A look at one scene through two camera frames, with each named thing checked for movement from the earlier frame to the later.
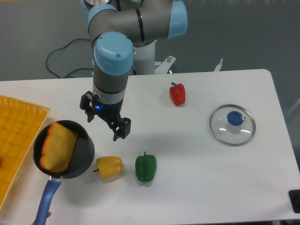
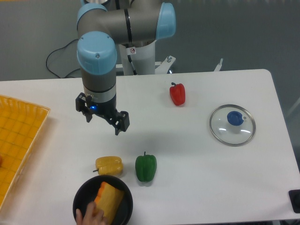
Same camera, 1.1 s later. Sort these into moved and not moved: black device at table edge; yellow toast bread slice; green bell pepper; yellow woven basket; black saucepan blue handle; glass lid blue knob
Moved: black saucepan blue handle; yellow toast bread slice
Not moved: black device at table edge; glass lid blue knob; yellow woven basket; green bell pepper
